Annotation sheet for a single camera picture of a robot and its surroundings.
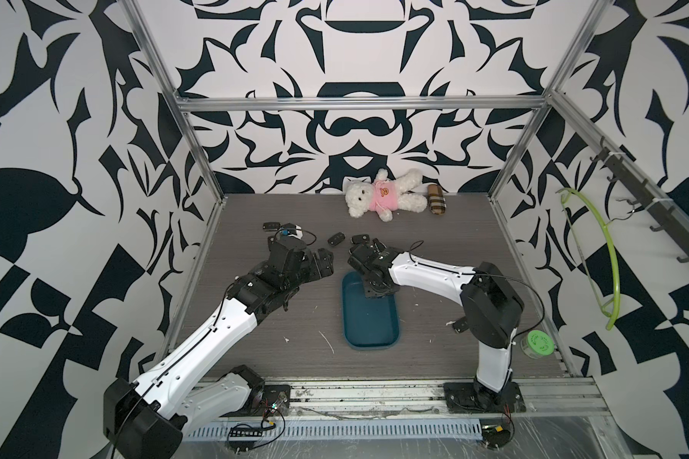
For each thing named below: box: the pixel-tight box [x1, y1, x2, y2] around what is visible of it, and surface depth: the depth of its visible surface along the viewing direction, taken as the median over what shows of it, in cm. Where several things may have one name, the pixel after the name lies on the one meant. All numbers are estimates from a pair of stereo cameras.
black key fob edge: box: [352, 234, 370, 244], surface depth 107 cm
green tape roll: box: [519, 329, 556, 360], surface depth 81 cm
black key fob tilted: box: [327, 231, 346, 247], surface depth 107 cm
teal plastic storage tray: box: [341, 270, 401, 351], surface depth 89 cm
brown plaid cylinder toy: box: [426, 183, 447, 217], surface depth 117 cm
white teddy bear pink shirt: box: [345, 168, 428, 223], surface depth 113 cm
